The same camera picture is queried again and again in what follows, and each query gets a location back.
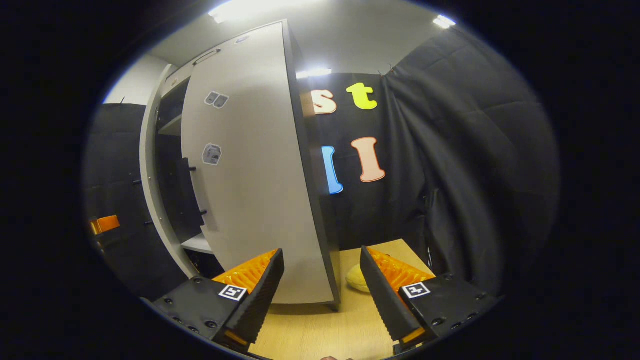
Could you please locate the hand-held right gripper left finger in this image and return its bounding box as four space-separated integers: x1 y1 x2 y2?
151 248 286 354

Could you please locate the yellow plush toy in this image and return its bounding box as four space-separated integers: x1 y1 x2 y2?
345 263 372 294

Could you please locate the silver drawer handle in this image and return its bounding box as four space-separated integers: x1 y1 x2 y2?
192 48 222 67

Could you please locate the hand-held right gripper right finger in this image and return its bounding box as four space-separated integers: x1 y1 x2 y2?
359 245 502 355

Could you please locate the grey white shoe cabinet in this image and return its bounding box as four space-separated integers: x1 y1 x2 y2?
152 20 344 311

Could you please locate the white cabinet door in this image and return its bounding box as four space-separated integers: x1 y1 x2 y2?
138 63 201 280
180 22 335 305

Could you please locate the black door handle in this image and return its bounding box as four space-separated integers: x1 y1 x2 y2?
169 157 208 239

